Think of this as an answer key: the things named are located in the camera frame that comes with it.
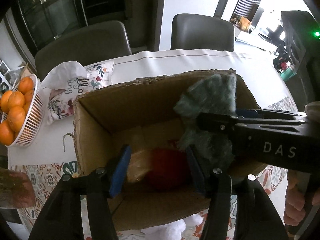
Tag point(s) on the dark chair back left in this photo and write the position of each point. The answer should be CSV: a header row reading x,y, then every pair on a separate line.
x,y
87,45

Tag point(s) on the floral tissue box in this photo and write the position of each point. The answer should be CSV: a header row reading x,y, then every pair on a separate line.
x,y
70,79

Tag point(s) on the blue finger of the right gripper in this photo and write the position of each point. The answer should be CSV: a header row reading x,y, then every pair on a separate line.
x,y
267,114
225,122

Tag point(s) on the pink fruit basket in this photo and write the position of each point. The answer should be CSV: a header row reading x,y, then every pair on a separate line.
x,y
33,106

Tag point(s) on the dark chair back right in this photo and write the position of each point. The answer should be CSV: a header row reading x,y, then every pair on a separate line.
x,y
193,31

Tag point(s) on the black glass cabinet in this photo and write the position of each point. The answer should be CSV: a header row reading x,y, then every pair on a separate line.
x,y
40,22

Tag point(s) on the person right hand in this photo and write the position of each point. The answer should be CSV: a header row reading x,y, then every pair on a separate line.
x,y
294,204

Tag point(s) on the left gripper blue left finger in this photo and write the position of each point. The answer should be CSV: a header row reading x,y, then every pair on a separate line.
x,y
60,218

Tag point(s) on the dark chair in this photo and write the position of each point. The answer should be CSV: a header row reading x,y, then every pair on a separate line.
x,y
193,31
87,45

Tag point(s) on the white tv console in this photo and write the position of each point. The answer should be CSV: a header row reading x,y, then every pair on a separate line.
x,y
253,40

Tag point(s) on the orange fruit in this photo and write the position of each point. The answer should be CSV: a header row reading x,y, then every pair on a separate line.
x,y
26,84
7,135
16,118

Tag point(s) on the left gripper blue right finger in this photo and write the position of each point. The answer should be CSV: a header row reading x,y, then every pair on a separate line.
x,y
256,216

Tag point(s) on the white tablecloth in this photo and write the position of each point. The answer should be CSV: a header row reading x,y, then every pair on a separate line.
x,y
54,144

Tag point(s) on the gold fortune biscuit packet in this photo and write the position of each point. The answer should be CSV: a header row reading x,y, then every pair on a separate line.
x,y
139,166

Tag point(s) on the patterned table runner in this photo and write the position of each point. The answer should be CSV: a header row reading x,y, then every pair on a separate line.
x,y
44,178

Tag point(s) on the white plush toy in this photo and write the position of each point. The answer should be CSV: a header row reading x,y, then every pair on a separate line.
x,y
172,230

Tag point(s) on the brown cardboard box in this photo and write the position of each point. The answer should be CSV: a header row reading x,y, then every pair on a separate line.
x,y
140,114

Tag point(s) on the glass vase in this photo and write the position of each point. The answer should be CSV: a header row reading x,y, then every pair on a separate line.
x,y
16,190

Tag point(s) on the red plush strawberry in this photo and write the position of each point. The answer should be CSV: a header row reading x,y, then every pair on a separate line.
x,y
168,167

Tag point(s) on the green knitted glove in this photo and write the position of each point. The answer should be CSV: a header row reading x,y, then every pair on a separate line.
x,y
213,95

